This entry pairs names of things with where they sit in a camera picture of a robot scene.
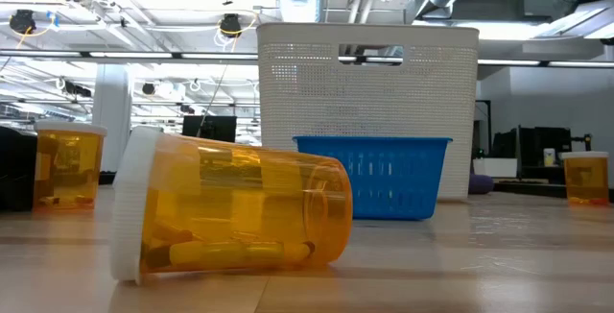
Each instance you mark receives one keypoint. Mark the orange pill bottle white cap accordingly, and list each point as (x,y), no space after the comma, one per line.
(67,169)
(230,207)
(586,181)

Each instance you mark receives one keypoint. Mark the tall white woven plastic basket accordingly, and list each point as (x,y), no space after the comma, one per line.
(316,106)

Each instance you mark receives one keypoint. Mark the small blue plastic basket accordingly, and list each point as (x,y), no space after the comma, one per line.
(374,178)

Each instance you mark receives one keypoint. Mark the black computer monitor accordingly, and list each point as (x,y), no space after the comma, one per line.
(211,128)

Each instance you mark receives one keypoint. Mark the black ceiling device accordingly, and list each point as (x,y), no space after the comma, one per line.
(22,21)
(230,25)

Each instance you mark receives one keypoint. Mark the purple round object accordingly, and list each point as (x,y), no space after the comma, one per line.
(480,184)

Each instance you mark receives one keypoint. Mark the white box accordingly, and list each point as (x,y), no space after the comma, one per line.
(494,167)

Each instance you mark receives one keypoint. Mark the white pillar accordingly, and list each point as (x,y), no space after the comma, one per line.
(112,116)

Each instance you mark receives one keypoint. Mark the black equipment rack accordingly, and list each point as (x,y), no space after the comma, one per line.
(532,150)

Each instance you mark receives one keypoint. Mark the small white yellow bottle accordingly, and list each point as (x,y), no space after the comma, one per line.
(549,157)

